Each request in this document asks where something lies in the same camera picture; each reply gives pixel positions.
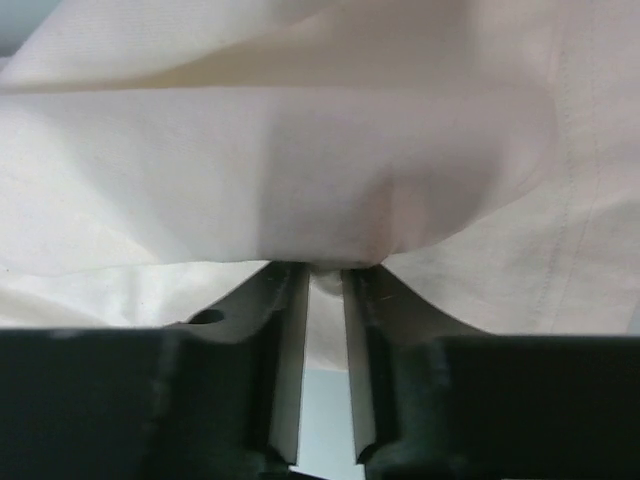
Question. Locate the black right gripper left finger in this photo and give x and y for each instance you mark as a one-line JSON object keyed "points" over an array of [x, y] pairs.
{"points": [[236, 397]]}

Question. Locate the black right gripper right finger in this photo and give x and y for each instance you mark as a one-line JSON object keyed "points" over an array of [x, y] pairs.
{"points": [[398, 428]]}

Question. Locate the white t-shirt red graphic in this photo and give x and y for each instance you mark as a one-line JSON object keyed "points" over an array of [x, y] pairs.
{"points": [[155, 153]]}

